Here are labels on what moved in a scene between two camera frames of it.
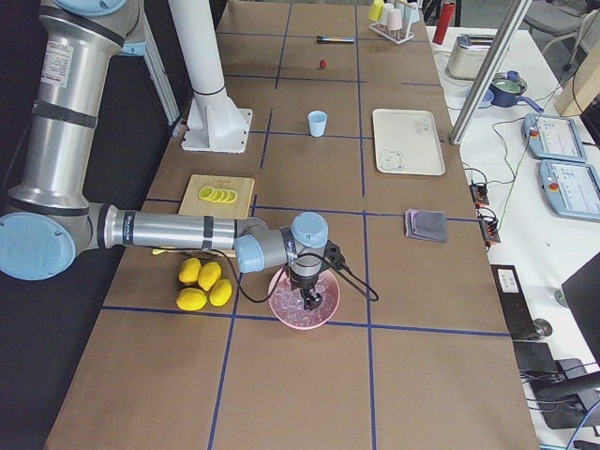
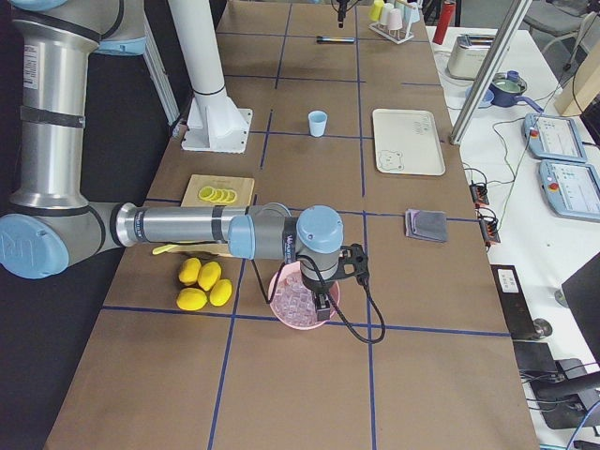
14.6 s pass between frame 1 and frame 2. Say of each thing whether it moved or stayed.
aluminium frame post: stayed
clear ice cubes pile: stayed
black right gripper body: moved
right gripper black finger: moved
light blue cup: stayed
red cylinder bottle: stayed
